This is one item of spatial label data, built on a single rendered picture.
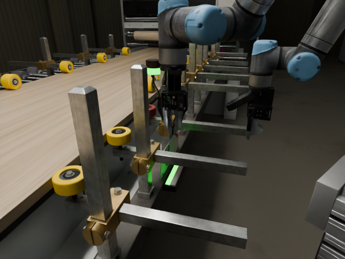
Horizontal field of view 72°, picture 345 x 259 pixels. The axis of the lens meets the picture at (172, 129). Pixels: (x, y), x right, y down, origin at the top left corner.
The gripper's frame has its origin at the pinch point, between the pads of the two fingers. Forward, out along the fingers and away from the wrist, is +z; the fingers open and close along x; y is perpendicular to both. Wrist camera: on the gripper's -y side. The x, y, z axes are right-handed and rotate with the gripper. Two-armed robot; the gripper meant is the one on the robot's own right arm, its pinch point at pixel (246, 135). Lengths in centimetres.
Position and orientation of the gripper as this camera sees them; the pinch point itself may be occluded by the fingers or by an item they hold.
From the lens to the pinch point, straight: 98.4
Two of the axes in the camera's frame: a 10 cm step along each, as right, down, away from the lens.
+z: 0.1, 9.1, 4.1
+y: 9.6, 1.0, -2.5
